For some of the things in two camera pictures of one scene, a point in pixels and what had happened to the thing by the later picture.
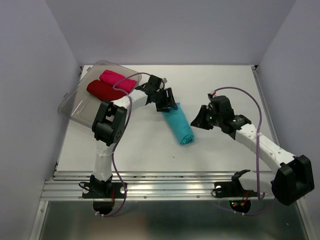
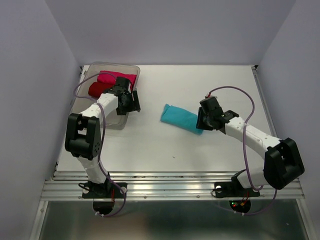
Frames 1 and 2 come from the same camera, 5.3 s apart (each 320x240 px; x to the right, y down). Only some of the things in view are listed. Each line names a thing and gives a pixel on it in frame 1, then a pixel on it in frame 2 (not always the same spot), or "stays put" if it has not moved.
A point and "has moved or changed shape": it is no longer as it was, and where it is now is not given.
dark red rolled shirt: (104, 92) stays put
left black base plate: (118, 191) stays put
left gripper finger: (170, 99) → (136, 101)
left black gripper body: (160, 98) → (128, 106)
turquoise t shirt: (180, 125) has moved or changed shape
